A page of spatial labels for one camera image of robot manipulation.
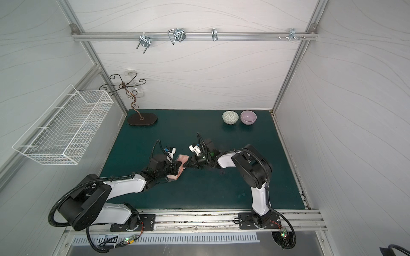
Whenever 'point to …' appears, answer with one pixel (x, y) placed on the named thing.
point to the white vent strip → (103, 241)
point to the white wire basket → (61, 137)
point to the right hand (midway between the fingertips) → (183, 165)
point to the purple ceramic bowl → (248, 117)
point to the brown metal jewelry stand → (144, 119)
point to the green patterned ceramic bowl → (230, 117)
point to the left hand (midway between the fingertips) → (182, 163)
